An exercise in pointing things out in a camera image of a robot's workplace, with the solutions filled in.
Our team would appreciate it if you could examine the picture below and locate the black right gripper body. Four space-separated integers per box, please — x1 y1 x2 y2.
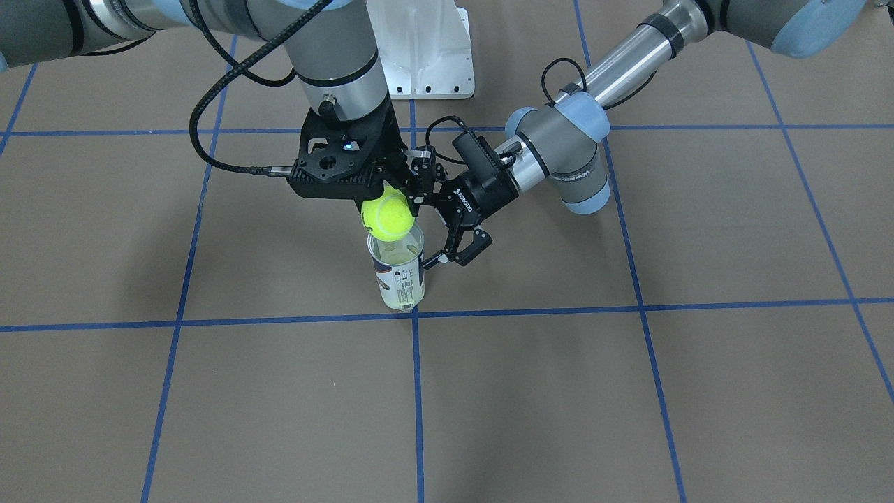
287 105 406 201

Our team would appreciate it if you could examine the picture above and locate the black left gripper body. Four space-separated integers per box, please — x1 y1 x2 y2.
434 163 518 231

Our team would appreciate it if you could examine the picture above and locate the Wilson yellow tennis ball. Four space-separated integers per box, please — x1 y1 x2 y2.
360 185 416 242

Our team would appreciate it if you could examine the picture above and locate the white blue tennis ball can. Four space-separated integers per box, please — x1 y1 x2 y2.
367 225 425 312

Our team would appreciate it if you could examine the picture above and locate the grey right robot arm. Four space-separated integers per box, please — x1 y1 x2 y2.
1 1 418 214

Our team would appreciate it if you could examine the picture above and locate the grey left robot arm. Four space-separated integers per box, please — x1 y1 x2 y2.
421 1 865 270

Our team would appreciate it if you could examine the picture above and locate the black camera cable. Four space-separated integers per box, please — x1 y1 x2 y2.
425 116 476 165

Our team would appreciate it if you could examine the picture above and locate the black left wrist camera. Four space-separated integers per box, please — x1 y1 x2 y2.
451 133 507 190

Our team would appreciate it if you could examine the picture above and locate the black braided cable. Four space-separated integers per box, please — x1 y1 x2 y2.
189 0 335 177

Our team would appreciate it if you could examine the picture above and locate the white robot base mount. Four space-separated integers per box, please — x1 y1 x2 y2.
367 1 476 100

